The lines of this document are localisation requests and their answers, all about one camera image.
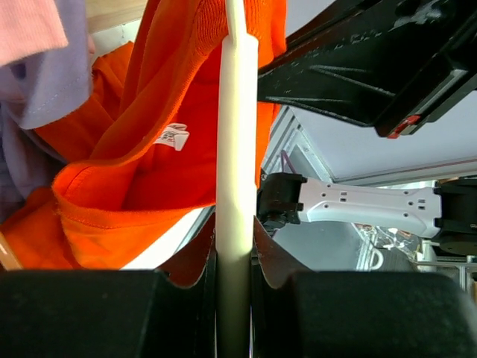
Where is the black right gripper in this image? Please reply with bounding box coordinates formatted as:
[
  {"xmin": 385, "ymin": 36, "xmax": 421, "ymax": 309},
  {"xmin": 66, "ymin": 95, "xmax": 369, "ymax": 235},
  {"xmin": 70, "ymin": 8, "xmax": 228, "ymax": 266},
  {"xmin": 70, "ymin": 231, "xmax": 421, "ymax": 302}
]
[{"xmin": 258, "ymin": 1, "xmax": 476, "ymax": 139}]

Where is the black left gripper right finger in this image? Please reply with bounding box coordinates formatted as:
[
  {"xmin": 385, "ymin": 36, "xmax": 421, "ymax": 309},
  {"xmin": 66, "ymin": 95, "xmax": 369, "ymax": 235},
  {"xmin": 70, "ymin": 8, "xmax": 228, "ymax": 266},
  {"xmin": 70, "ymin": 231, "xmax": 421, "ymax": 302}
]
[{"xmin": 251, "ymin": 219, "xmax": 309, "ymax": 357}]

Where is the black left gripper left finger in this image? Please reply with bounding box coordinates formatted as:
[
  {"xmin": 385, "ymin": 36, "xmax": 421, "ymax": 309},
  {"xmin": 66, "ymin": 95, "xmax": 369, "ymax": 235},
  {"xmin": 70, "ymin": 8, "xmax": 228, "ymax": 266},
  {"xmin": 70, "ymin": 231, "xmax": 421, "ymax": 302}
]
[{"xmin": 160, "ymin": 214, "xmax": 217, "ymax": 357}]

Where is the orange t shirt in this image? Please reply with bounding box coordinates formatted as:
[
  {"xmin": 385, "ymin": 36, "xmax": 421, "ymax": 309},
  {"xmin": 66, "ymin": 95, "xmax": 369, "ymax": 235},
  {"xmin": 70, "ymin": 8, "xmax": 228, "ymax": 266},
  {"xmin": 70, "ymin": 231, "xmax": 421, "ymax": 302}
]
[{"xmin": 0, "ymin": 0, "xmax": 288, "ymax": 271}]

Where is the cream clothes hanger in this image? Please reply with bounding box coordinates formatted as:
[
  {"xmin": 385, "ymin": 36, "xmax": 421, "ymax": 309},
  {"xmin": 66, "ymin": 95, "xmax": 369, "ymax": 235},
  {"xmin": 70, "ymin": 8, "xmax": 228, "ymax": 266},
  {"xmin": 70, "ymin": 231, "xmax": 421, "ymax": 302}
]
[{"xmin": 0, "ymin": 0, "xmax": 260, "ymax": 358}]

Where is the purple t shirt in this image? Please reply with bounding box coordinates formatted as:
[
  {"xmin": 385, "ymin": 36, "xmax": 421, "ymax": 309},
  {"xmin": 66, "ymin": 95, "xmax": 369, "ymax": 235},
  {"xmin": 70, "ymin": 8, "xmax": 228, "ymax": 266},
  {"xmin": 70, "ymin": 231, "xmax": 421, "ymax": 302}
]
[{"xmin": 1, "ymin": 1, "xmax": 92, "ymax": 220}]

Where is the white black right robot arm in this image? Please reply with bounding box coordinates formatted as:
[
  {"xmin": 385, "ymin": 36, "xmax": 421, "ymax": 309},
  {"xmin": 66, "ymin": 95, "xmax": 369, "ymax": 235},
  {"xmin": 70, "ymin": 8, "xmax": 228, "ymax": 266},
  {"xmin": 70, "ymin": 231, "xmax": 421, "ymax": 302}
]
[{"xmin": 257, "ymin": 1, "xmax": 476, "ymax": 255}]

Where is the pink t shirt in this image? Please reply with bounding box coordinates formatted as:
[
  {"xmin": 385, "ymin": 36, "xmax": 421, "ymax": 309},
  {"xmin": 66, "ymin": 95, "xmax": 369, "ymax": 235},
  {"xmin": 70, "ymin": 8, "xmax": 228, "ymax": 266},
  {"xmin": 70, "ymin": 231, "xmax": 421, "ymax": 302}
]
[{"xmin": 1, "ymin": 0, "xmax": 69, "ymax": 66}]

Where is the wooden clothes rack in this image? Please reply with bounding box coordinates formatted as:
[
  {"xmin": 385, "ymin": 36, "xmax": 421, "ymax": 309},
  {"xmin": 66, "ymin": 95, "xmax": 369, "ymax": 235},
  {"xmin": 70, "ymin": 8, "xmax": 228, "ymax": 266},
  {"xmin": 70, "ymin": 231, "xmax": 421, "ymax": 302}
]
[{"xmin": 86, "ymin": 0, "xmax": 148, "ymax": 33}]

